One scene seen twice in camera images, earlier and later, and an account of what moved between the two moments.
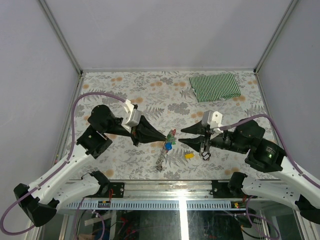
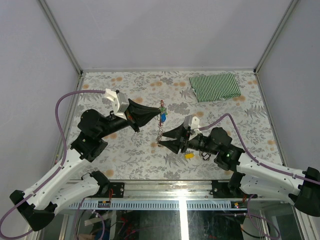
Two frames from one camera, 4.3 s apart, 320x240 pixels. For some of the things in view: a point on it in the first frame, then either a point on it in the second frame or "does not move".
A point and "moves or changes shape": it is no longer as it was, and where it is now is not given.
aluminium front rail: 168,190 does not move
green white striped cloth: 215,87 does not move
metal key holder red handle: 160,161 to 160,129
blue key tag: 168,146 moves or changes shape
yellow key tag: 189,155 does not move
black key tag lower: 206,157 does not move
